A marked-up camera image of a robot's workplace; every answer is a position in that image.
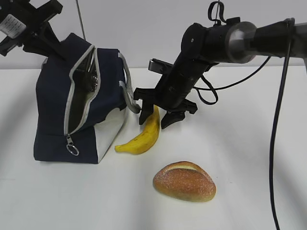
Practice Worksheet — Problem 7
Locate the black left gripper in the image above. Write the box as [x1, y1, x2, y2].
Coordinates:
[0, 0, 67, 60]

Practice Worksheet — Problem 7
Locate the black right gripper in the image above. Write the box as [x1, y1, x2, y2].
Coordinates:
[133, 61, 198, 129]

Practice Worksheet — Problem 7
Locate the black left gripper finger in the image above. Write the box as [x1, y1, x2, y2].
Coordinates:
[76, 69, 98, 92]

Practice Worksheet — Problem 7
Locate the navy insulated lunch bag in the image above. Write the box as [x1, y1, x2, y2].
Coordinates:
[34, 34, 140, 164]

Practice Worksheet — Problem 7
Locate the yellow banana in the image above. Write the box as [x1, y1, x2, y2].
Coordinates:
[114, 105, 160, 155]

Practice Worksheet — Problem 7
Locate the brown bread loaf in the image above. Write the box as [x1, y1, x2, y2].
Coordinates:
[153, 161, 216, 202]

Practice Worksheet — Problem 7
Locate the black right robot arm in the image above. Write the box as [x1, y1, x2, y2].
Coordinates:
[134, 18, 307, 128]

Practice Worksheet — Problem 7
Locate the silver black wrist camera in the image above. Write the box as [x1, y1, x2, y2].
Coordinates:
[148, 58, 173, 74]

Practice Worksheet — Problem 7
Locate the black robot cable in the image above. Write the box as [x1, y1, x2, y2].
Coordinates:
[193, 0, 296, 230]

